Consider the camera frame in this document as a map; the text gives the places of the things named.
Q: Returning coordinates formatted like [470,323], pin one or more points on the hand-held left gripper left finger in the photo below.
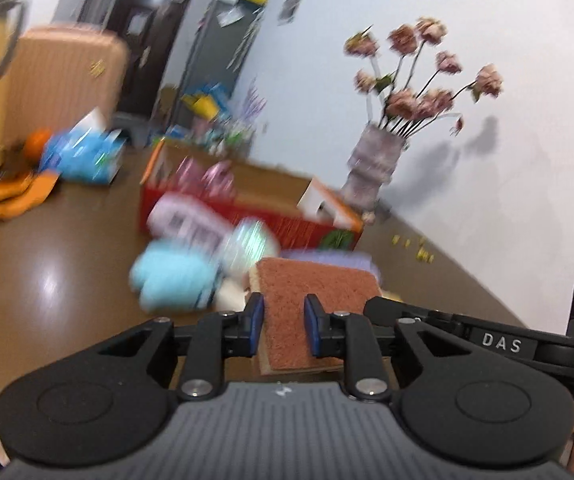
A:
[256,321]

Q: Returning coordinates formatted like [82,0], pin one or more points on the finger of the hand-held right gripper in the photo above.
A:
[502,344]

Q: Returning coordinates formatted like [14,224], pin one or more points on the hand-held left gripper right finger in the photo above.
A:
[313,326]

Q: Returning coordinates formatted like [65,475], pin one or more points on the brown scouring sponge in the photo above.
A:
[285,305]

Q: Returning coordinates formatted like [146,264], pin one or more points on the cream yellow plush toy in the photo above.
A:
[231,295]

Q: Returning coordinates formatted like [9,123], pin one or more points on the white green soft packet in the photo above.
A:
[249,246]

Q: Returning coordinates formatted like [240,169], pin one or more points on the light blue plush cloth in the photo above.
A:
[172,275]

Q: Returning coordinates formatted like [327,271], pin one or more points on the pink white striped pouch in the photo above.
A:
[187,221]

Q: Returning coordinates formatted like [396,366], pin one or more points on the red cardboard box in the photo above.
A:
[277,186]

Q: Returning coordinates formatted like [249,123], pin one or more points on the pink soft packet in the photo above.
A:
[207,176]

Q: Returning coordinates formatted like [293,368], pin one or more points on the scattered small yellow pieces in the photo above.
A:
[423,255]

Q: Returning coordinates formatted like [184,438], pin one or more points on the pale pink ribbed vase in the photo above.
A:
[372,170]

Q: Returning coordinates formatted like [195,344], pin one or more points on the pile of colourful toys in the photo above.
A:
[217,120]

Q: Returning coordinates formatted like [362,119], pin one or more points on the blue tissue pack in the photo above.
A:
[82,152]

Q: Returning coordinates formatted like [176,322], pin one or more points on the grey refrigerator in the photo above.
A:
[217,60]

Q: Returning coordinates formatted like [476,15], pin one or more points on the orange cloth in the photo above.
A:
[7,201]

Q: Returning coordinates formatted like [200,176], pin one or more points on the orange fruit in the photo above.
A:
[37,143]

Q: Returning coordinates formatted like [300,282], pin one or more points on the dark brown door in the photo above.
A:
[142,60]

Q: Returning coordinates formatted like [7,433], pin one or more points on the pink artificial flowers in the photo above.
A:
[404,37]

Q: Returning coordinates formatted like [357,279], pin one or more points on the pink suitcase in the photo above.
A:
[62,85]

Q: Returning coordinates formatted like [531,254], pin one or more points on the framed wall picture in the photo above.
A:
[292,6]

